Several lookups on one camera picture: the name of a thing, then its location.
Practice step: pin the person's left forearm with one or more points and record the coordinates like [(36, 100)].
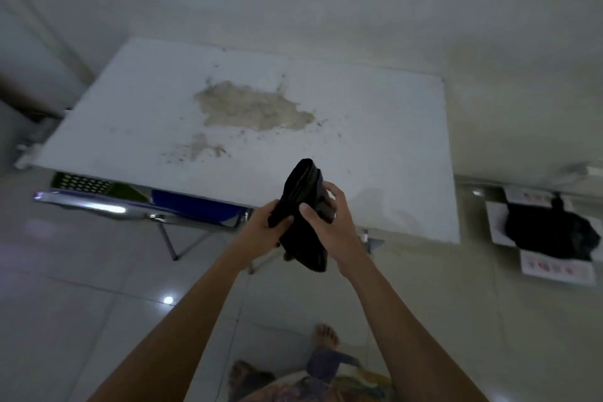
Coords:
[(179, 335)]

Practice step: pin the black garment pile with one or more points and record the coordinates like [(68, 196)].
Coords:
[(546, 229)]

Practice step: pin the person's right thumb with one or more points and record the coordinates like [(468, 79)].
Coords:
[(311, 215)]

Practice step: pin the person's left thumb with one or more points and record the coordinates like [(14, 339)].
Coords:
[(281, 223)]

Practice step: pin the person's left foot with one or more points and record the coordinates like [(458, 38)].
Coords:
[(247, 376)]

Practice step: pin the blue chair with chrome frame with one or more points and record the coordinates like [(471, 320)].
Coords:
[(188, 204)]

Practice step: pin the person's foot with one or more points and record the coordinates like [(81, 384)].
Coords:
[(247, 376), (326, 336)]

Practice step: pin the white plastic fitting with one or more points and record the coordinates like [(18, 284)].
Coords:
[(27, 154)]

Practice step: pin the person's left hand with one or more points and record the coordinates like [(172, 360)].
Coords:
[(258, 234)]

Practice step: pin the white cardboard box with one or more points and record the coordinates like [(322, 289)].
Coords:
[(556, 269)]

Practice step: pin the metal table leg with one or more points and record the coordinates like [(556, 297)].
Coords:
[(372, 241)]

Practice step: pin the person's right forearm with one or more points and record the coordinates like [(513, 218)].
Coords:
[(405, 340)]

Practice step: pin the person's right foot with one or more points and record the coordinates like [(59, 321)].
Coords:
[(326, 336)]

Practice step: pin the person's patterned trousers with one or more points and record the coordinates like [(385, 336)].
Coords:
[(329, 376)]

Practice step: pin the person's right hand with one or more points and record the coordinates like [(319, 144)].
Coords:
[(340, 237)]

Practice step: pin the green plastic basket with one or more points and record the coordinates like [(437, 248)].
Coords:
[(85, 183)]

